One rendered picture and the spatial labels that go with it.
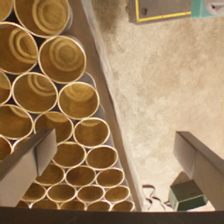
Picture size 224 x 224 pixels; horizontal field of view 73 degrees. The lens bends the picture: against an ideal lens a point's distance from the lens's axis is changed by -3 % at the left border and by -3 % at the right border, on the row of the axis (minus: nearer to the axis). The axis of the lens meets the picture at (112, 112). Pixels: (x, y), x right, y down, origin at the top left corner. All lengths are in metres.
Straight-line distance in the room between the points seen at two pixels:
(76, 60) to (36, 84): 0.09
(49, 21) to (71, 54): 0.06
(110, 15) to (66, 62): 1.14
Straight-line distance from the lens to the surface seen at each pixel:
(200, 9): 0.73
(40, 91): 0.35
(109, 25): 1.43
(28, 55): 0.34
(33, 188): 0.47
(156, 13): 1.20
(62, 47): 0.32
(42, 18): 0.33
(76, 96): 0.34
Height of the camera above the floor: 1.41
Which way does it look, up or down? 59 degrees down
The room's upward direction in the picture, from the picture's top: 160 degrees clockwise
